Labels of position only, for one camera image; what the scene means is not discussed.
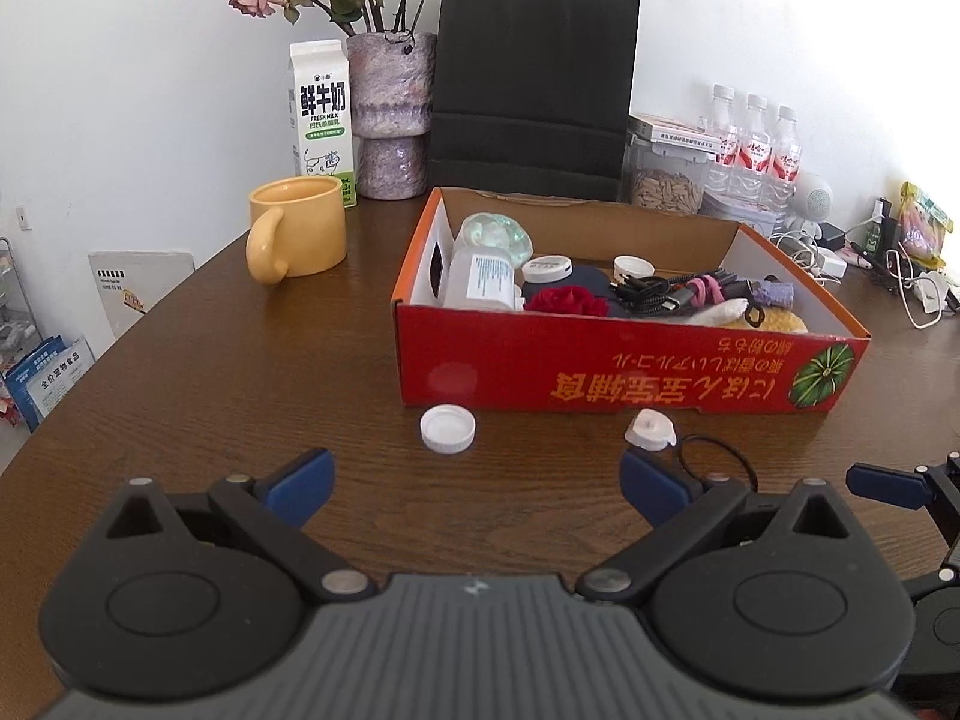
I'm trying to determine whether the translucent plastic bottle white label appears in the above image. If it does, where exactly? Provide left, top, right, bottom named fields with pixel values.
left=442, top=246, right=526, bottom=311

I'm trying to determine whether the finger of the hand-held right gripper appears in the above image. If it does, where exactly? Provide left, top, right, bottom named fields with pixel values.
left=845, top=454, right=960, bottom=541

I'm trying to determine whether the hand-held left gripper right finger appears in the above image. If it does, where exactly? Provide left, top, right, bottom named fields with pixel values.
left=576, top=448, right=856, bottom=605

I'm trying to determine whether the black braided cable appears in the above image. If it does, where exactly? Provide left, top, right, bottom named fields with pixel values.
left=609, top=268, right=755, bottom=316

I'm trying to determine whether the white round speaker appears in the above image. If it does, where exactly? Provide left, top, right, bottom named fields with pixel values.
left=791, top=172, right=833, bottom=233

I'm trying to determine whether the medium white bottle cap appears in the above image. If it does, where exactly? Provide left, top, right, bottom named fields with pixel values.
left=420, top=405, right=477, bottom=455

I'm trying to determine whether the yellow pink snack packet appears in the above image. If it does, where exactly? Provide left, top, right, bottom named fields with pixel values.
left=898, top=181, right=955, bottom=269

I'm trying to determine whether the pink hair tie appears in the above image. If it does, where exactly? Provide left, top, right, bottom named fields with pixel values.
left=686, top=275, right=740, bottom=308

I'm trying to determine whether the white textured cloth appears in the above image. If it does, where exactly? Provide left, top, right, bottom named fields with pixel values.
left=690, top=298, right=751, bottom=327

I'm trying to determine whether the red green flower hair clip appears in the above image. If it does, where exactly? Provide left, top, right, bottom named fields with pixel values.
left=523, top=285, right=610, bottom=316

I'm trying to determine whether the yellow ceramic mug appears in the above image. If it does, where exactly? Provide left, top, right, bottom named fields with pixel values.
left=247, top=177, right=348, bottom=284

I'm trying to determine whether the large white ridged cap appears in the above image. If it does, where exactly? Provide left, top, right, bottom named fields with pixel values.
left=521, top=255, right=575, bottom=286

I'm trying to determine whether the white cap with tab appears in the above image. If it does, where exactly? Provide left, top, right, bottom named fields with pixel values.
left=621, top=409, right=678, bottom=452

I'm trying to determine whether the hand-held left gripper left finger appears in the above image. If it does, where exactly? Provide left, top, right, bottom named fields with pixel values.
left=105, top=448, right=376, bottom=605

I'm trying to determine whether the red cardboard box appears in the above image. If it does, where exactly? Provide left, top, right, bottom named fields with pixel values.
left=390, top=186, right=872, bottom=415

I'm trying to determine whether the small dark green bottle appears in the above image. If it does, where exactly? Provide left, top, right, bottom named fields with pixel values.
left=870, top=197, right=899, bottom=260

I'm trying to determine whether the black paper bag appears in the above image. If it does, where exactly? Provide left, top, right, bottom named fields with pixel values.
left=427, top=0, right=642, bottom=203

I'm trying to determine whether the purple speckled vase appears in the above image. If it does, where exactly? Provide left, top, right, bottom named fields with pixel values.
left=345, top=31, right=438, bottom=201

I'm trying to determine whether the white charger with cable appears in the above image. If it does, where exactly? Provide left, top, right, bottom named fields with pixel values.
left=896, top=251, right=960, bottom=331

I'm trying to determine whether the flat white box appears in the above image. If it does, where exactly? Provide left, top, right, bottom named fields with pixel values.
left=628, top=112, right=721, bottom=158

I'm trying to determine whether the clear jar of seeds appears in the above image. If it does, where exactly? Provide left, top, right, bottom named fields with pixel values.
left=626, top=136, right=710, bottom=217

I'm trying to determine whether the metal wire rack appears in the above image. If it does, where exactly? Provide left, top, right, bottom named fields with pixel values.
left=0, top=236, right=27, bottom=361

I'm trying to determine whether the crumpled clear plastic cup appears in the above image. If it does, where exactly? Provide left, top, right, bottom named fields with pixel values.
left=457, top=211, right=535, bottom=265

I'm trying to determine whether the black hair tie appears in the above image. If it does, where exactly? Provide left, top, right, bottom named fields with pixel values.
left=675, top=437, right=755, bottom=488

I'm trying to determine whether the yellow plush toy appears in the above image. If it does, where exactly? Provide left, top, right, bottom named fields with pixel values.
left=739, top=304, right=809, bottom=335

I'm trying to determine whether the white milk carton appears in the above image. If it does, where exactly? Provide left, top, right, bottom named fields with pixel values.
left=285, top=40, right=357, bottom=209

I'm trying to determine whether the navy blue cloth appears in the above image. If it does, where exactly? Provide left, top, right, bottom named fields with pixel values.
left=521, top=266, right=646, bottom=320

